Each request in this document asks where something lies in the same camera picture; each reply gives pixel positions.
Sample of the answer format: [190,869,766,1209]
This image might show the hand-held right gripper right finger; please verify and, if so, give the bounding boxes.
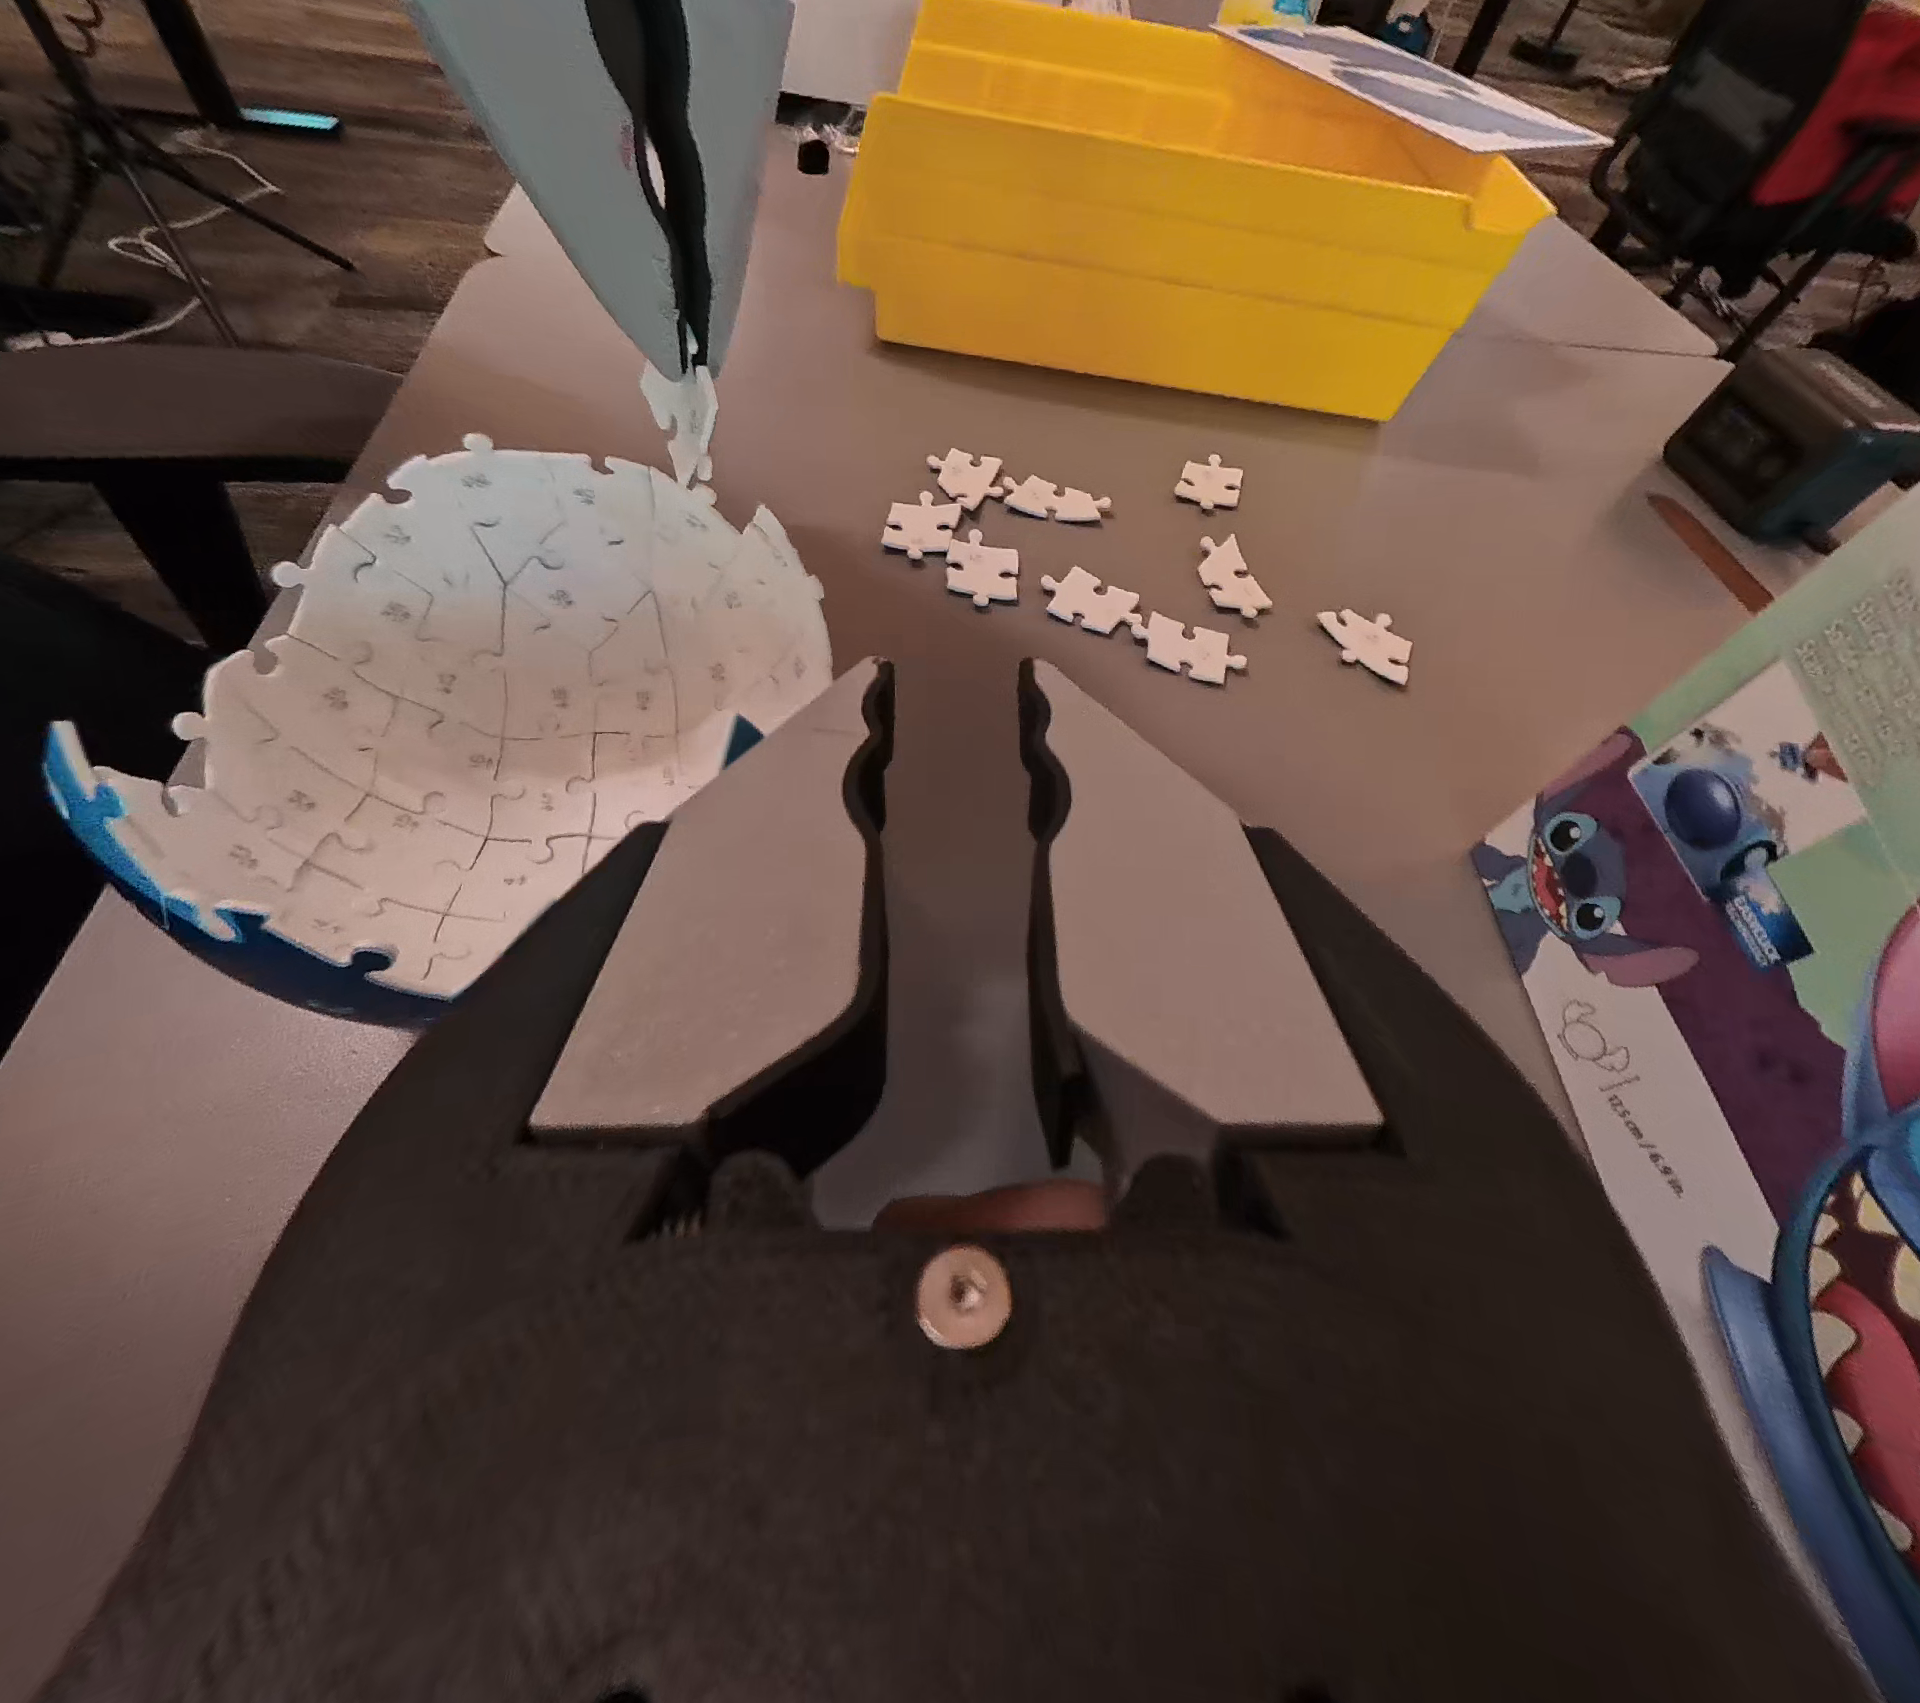
[1016,656,1392,1169]

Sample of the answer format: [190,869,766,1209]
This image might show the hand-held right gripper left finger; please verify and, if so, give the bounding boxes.
[527,656,897,1140]

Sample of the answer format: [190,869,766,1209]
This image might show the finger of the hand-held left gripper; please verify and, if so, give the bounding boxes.
[619,0,799,381]
[361,0,710,383]

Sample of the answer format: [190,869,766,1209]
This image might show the blue white puzzle ball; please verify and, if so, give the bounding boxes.
[43,431,834,1022]

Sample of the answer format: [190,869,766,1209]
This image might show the white puzzle pieces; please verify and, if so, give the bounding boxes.
[878,449,1412,690]

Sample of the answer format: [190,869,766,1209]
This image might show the single jigsaw piece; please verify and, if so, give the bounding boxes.
[639,360,719,486]

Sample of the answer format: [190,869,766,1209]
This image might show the cartoon print puzzle box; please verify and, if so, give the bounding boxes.
[1472,506,1920,1703]

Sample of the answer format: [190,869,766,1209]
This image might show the white cardboard box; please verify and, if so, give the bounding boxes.
[780,0,1130,103]

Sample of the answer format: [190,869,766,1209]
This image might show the black tripod stand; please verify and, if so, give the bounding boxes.
[0,0,361,355]

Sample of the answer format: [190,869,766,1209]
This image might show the yellow plastic bin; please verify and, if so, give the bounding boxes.
[834,0,1552,422]

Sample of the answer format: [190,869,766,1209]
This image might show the brown wooden stick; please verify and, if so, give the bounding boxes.
[1641,490,1778,612]

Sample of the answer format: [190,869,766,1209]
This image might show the blue white booklet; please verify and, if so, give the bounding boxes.
[1212,25,1613,155]

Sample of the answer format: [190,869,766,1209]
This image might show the teal black power box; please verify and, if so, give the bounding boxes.
[1660,349,1920,554]

